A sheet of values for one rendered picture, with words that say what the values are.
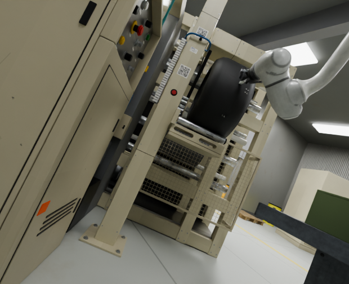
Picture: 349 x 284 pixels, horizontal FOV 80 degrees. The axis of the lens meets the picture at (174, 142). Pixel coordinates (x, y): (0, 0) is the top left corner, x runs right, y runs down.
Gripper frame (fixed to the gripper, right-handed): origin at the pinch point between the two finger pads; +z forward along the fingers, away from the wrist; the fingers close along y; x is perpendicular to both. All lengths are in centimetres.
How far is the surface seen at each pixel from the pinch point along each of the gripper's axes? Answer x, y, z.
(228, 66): -6.2, 10.2, 7.4
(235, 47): -39, 5, 55
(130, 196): 92, 30, 9
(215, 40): -37, 22, 54
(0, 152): 67, 67, -62
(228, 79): 2.2, 7.4, 3.1
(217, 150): 42.1, -6.1, 6.5
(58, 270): 120, 45, -31
